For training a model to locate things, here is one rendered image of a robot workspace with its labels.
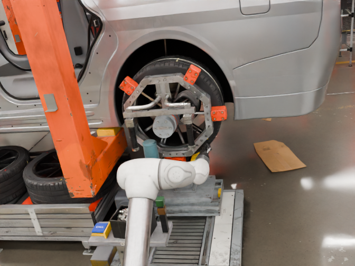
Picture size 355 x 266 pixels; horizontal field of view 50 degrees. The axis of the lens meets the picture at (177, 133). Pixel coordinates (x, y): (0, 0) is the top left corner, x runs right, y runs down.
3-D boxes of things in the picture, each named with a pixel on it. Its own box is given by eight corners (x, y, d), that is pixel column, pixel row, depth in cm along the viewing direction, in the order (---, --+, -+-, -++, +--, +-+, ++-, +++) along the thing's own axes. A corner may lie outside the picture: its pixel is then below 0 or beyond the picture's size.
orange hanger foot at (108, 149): (128, 145, 286) (119, 103, 273) (104, 183, 240) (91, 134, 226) (108, 146, 290) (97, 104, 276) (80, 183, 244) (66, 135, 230)
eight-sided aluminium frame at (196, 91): (216, 151, 246) (207, 69, 224) (215, 155, 240) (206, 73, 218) (137, 154, 258) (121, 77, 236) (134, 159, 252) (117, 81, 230)
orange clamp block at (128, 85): (139, 84, 237) (128, 75, 236) (136, 88, 230) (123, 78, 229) (133, 92, 240) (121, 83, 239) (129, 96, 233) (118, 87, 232)
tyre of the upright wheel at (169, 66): (244, 91, 252) (161, 34, 246) (243, 104, 231) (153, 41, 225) (189, 159, 282) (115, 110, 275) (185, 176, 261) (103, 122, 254)
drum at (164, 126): (182, 124, 243) (179, 103, 237) (176, 139, 224) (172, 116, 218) (160, 125, 246) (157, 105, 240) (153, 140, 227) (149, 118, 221)
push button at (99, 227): (109, 226, 209) (108, 222, 208) (104, 234, 203) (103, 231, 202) (96, 226, 211) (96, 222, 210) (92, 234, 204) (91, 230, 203)
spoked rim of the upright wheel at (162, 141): (227, 94, 255) (165, 50, 250) (225, 106, 234) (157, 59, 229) (187, 146, 277) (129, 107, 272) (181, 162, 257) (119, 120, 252)
